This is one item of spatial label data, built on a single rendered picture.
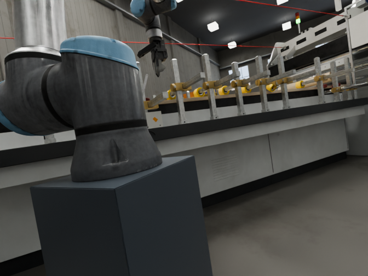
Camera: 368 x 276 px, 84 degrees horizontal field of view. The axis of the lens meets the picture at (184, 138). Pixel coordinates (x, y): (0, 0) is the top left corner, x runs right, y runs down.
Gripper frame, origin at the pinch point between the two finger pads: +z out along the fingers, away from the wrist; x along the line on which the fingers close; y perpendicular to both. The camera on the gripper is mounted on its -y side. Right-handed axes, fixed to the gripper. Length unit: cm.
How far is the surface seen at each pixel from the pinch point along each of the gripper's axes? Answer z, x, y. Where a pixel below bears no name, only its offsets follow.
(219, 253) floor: 101, -24, 11
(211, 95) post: 13.4, 9.5, 39.7
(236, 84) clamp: 7, 10, 63
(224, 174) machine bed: 77, 32, 54
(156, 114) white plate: 22.4, 6.6, -2.5
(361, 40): -32, 19, 242
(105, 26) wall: -331, 579, 30
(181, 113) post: 23.5, 8.2, 14.9
